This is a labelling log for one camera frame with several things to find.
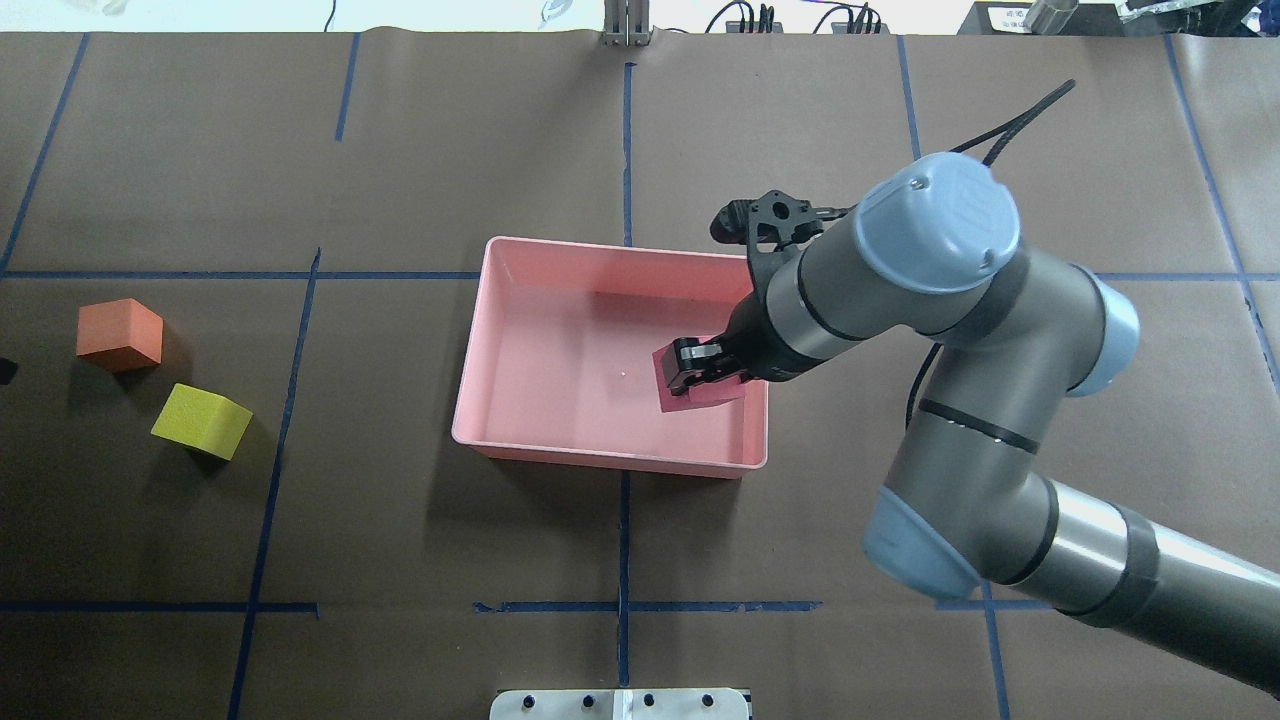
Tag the yellow foam cube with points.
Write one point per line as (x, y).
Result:
(203, 421)

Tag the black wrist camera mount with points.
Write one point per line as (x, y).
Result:
(775, 222)

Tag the pink foam cube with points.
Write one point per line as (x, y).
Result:
(702, 397)

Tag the orange foam cube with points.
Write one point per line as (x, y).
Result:
(120, 336)

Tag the pink plastic bin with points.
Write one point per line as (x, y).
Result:
(560, 360)

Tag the aluminium frame post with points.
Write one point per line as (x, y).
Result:
(626, 23)

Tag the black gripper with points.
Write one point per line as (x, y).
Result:
(752, 345)

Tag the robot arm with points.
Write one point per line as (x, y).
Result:
(937, 248)

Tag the white base plate bottom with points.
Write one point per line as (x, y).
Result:
(623, 703)

